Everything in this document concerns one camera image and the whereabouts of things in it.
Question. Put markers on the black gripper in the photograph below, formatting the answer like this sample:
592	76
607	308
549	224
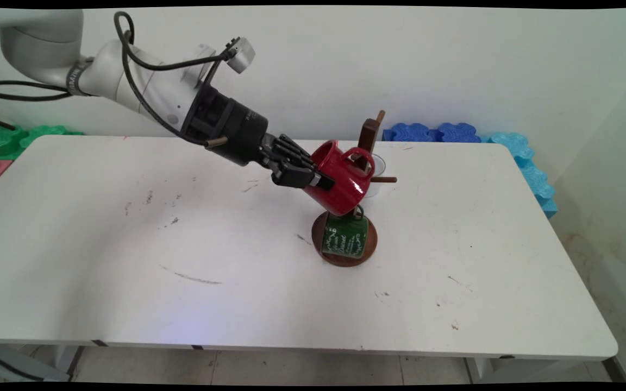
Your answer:
231	127

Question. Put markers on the red speckled mug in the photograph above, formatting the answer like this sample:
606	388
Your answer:
345	190

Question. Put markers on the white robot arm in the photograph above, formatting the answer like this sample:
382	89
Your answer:
101	70

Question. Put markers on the brown wooden mug tree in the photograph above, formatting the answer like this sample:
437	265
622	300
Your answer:
370	136

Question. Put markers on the clear plastic cup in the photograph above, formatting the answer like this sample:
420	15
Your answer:
380	165

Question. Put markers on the green printed mug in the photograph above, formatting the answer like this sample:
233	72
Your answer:
345	239

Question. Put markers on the blue foam puzzle mat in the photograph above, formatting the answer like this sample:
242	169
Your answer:
458	133
408	132

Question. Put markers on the cyan foam puzzle mat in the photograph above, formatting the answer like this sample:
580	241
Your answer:
530	168

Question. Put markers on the green foam puzzle mat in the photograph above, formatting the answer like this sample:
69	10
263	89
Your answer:
14	140

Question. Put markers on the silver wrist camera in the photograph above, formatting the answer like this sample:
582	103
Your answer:
242	54

